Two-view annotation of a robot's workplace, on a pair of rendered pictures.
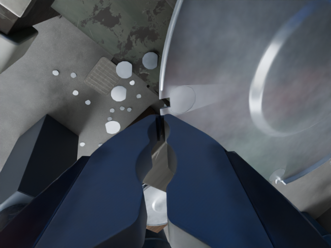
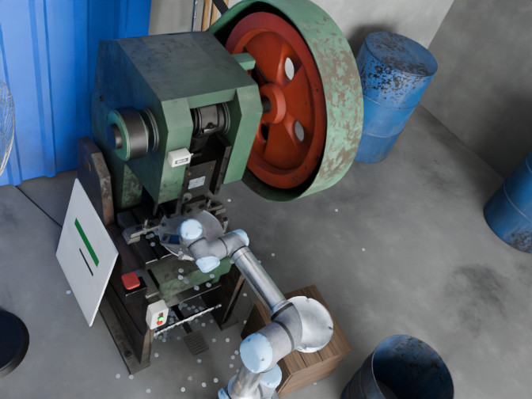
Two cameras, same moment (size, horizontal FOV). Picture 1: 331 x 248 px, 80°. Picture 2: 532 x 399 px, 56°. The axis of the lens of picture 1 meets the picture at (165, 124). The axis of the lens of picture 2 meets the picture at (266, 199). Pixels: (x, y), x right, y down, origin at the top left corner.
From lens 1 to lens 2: 2.04 m
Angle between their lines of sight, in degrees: 38
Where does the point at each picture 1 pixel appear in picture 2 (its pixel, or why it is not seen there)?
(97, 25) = (167, 278)
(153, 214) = (315, 336)
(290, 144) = (209, 237)
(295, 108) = not seen: hidden behind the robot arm
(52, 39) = (161, 378)
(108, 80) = (199, 340)
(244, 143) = not seen: hidden behind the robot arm
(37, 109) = not seen: outside the picture
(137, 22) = (170, 270)
